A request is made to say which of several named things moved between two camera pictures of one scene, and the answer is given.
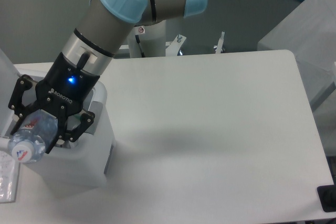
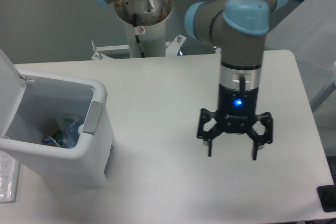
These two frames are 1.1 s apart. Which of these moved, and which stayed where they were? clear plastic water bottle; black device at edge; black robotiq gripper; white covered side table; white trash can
Moved: clear plastic water bottle; black robotiq gripper
Stayed: black device at edge; white trash can; white covered side table
